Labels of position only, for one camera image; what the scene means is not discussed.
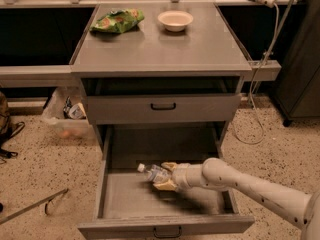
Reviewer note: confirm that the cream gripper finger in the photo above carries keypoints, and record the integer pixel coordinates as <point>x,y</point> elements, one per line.
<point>168,185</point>
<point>170,166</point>

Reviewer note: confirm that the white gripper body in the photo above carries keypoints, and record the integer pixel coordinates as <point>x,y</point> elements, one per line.
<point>180,177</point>

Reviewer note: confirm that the clear blue-label plastic bottle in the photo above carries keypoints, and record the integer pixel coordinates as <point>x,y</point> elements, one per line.
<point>154,173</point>

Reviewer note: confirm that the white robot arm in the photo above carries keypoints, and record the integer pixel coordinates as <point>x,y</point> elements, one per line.
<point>300,209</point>

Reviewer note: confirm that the open grey middle drawer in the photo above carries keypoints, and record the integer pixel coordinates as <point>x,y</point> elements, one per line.
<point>128,206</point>

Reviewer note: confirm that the grey drawer cabinet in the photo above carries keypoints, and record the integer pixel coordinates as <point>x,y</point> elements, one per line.
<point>204,58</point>

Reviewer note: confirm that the clear plastic storage bin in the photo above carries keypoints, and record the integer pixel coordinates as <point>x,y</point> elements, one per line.
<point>65,114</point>

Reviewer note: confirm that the metal rod on floor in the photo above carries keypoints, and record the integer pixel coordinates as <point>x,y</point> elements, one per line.
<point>32,206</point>

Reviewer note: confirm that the dark cabinet on wheels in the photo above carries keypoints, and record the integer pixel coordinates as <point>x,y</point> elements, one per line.
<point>297,89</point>

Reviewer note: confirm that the white paper bowl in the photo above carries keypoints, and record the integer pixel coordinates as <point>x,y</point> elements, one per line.
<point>175,21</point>

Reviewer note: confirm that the green chip bag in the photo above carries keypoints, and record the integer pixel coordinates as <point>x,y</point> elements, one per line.
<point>119,21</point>

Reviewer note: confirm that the dark backpack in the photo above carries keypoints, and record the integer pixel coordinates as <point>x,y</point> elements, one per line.
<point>8,129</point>

